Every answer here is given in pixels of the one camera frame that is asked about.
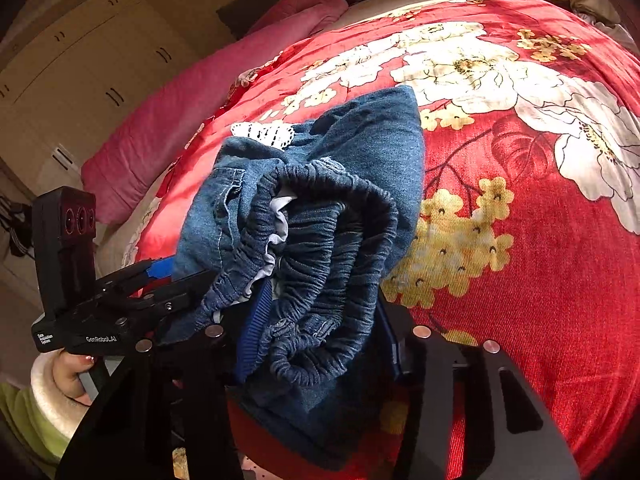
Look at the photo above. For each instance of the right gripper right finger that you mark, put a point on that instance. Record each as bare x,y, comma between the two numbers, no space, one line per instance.
508,432

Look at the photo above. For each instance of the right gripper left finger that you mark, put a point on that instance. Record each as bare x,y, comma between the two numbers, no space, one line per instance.
151,397

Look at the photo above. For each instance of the blue denim pants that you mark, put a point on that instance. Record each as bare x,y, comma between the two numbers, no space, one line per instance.
299,224

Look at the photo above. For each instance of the left hand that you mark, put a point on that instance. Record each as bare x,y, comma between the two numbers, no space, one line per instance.
66,371

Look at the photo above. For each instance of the green sleeve with fleece cuff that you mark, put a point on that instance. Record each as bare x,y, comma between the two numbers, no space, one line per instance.
37,423

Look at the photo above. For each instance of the red floral blanket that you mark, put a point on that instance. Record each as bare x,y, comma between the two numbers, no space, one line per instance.
529,229

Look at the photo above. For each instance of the beige wardrobe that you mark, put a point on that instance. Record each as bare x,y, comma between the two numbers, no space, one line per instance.
73,85

